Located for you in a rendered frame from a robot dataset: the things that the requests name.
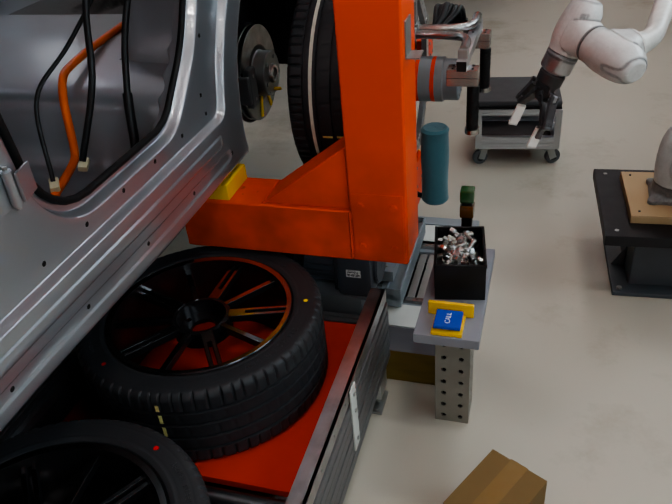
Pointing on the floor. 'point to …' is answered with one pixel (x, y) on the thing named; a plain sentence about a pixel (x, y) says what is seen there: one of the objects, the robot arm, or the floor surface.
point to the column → (453, 383)
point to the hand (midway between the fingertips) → (522, 132)
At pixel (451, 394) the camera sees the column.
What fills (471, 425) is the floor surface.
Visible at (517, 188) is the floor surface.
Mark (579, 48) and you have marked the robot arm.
